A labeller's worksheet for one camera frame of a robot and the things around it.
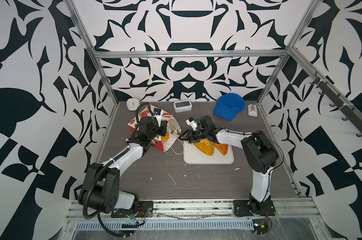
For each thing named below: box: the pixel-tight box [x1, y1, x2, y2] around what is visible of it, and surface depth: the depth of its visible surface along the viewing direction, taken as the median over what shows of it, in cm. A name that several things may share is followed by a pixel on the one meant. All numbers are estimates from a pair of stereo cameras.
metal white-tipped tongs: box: [171, 128, 183, 138], surface depth 93 cm
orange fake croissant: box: [213, 142, 229, 156], surface depth 94 cm
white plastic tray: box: [183, 141, 235, 165], surface depth 93 cm
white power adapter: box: [248, 103, 258, 117], surface depth 116 cm
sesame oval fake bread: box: [194, 138, 215, 156], surface depth 93 cm
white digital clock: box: [173, 100, 193, 113], surface depth 116 cm
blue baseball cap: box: [213, 93, 246, 121], surface depth 119 cm
